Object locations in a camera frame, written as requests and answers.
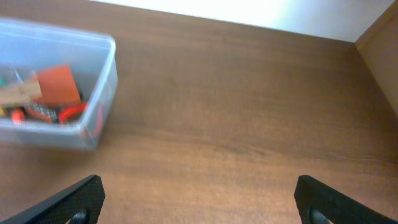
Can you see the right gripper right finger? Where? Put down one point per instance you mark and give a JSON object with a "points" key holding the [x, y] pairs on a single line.
{"points": [[319, 203]]}

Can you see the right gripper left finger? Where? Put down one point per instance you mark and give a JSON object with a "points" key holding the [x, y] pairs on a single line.
{"points": [[79, 203]]}

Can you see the orange socket bit rail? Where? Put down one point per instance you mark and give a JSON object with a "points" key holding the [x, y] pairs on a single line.
{"points": [[42, 113]]}

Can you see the orange scraper wooden handle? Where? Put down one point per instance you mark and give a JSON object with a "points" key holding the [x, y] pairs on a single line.
{"points": [[54, 86]]}

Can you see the clear plastic container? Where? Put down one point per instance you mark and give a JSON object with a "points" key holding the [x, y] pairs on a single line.
{"points": [[28, 48]]}

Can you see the small red cutter pliers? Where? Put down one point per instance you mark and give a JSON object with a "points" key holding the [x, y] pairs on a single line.
{"points": [[72, 113]]}

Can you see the long nose pliers orange black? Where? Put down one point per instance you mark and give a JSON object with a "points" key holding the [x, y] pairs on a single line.
{"points": [[18, 115]]}

